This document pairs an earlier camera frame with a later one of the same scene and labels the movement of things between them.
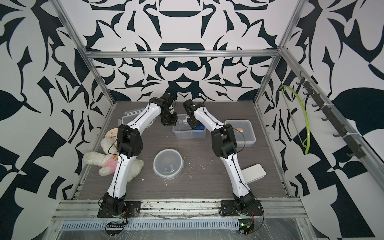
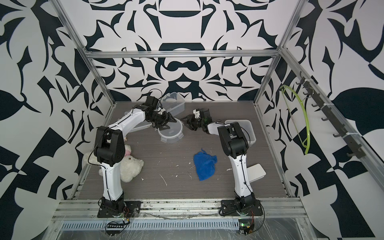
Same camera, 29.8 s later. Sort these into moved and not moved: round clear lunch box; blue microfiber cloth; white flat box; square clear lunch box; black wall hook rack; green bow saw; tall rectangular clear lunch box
Moved: round clear lunch box; blue microfiber cloth; tall rectangular clear lunch box
Not moved: square clear lunch box; white flat box; green bow saw; black wall hook rack
